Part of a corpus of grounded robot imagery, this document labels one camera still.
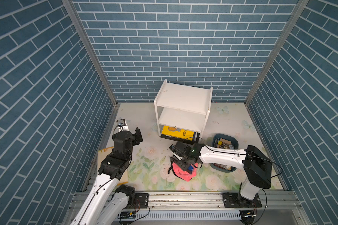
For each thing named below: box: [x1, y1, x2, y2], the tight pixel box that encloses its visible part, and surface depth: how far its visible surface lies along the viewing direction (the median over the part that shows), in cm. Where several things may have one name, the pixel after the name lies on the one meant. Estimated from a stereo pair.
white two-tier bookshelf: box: [153, 79, 214, 138], surface depth 80 cm
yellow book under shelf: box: [161, 125, 195, 141], surface depth 93 cm
